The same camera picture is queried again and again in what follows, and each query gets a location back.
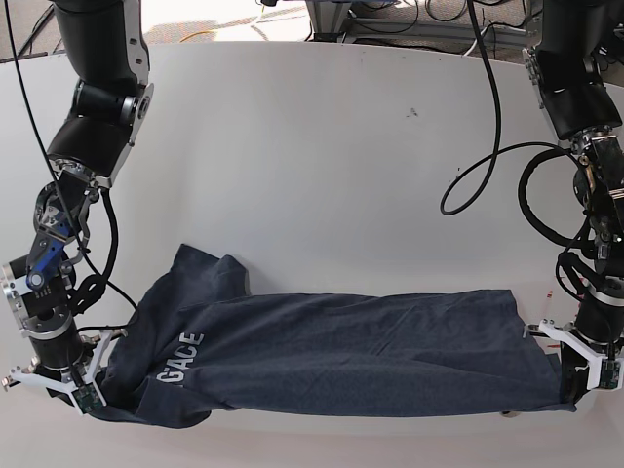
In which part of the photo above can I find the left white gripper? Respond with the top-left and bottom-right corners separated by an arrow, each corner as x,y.
523,319 -> 623,390

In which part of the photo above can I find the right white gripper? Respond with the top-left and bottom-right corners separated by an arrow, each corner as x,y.
1,329 -> 128,414

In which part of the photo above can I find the dark blue t-shirt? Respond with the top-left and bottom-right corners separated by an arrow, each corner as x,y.
95,245 -> 570,429

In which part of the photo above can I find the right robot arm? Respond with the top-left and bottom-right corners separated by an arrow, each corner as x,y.
1,1 -> 154,414

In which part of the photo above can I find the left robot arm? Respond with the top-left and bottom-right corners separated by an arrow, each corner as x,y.
518,1 -> 623,401

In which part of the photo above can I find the red tape rectangle marking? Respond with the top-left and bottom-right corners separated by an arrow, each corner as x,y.
541,289 -> 560,353

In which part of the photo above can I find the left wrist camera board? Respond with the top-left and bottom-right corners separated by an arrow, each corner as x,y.
600,360 -> 623,390

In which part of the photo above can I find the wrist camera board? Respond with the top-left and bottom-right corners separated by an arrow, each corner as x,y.
72,383 -> 106,414
600,360 -> 623,390

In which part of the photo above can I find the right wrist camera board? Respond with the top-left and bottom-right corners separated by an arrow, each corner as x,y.
72,383 -> 106,414

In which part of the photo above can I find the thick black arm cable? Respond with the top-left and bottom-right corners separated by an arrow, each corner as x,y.
440,0 -> 581,215

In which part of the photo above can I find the yellow cable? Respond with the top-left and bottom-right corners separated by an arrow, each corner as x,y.
177,28 -> 218,44

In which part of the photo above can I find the aluminium frame rail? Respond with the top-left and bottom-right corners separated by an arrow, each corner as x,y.
305,1 -> 543,49

